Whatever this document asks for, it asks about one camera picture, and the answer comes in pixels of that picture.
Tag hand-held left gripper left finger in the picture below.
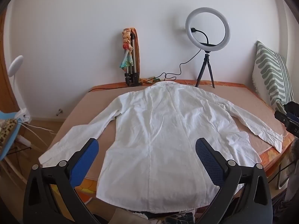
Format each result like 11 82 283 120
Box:
23 138 100 224

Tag metal stand frame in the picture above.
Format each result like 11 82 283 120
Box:
276 155 292 190

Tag white ring light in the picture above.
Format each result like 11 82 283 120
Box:
185 7 231 52

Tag white shirt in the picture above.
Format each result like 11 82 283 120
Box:
38 81 283 215

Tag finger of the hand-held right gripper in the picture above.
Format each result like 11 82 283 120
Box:
283 101 299 116
274 111 291 125

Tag blue chair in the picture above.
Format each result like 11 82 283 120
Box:
0 112 25 161

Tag leopard print cushion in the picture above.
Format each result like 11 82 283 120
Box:
0 119 18 146

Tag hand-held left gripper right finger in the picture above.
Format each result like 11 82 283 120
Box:
195 138 273 224

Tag green patterned pillow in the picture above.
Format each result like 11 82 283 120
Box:
252 40 295 112

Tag white clip lamp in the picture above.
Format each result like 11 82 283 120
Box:
8 55 31 123

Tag black ring light cable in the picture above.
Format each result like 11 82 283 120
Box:
90 49 205 91

